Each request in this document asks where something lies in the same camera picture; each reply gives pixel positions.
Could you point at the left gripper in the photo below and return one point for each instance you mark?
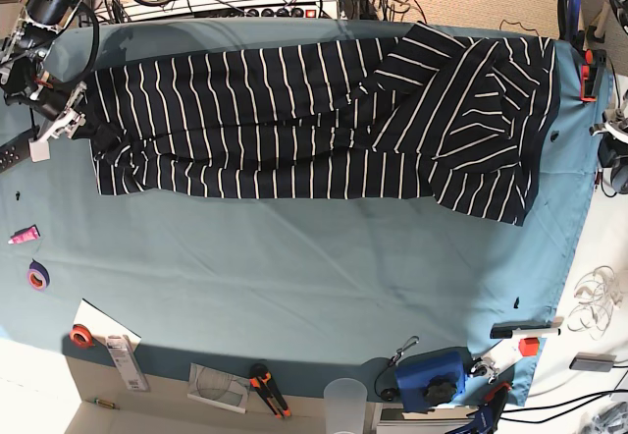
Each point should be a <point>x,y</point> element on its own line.
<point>612,152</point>

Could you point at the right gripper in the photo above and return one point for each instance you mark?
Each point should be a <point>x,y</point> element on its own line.
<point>62,116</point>

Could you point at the navy white striped t-shirt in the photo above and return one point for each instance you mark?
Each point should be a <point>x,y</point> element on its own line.
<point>461,120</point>

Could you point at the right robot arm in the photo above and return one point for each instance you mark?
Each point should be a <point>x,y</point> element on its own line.
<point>24,80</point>

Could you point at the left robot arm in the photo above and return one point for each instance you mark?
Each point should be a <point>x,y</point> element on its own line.
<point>619,9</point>

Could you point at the black remote control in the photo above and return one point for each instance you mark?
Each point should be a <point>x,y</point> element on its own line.
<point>16,150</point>

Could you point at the orange black clamp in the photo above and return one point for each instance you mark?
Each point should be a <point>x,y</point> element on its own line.
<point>591,73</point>

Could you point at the pink tube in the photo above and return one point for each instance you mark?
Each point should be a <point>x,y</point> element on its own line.
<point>26,235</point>

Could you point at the white zip ties bundle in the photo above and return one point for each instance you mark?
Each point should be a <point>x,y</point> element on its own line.
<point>598,295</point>

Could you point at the purple tape roll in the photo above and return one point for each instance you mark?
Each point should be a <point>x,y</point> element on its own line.
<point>38,276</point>

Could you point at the black marker pen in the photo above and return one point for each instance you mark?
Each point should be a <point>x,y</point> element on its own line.
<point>524,331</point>

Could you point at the grey adapter box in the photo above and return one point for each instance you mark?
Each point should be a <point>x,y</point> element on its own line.
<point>592,363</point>

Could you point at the small red block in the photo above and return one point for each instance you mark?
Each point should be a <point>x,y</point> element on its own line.
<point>529,346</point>

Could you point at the white paper sheet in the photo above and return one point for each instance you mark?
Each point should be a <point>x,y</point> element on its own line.
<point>100,325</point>

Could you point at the orange tape roll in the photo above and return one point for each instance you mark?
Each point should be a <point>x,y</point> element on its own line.
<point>81,337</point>

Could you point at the packaged item with barcode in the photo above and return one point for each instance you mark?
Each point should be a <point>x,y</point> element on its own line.
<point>120,349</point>

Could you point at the blue clamp with black knob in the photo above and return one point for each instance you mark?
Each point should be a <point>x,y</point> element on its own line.
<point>431,382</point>

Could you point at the teal table cloth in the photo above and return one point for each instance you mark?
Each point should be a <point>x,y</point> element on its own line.
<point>319,289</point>

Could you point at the clear plastic bag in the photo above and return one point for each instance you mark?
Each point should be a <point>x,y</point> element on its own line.
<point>218,389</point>

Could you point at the orange black cutter pliers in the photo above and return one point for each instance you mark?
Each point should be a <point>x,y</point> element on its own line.
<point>265,386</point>

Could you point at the frosted plastic cup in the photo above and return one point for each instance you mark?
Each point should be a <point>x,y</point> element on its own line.
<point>345,404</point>

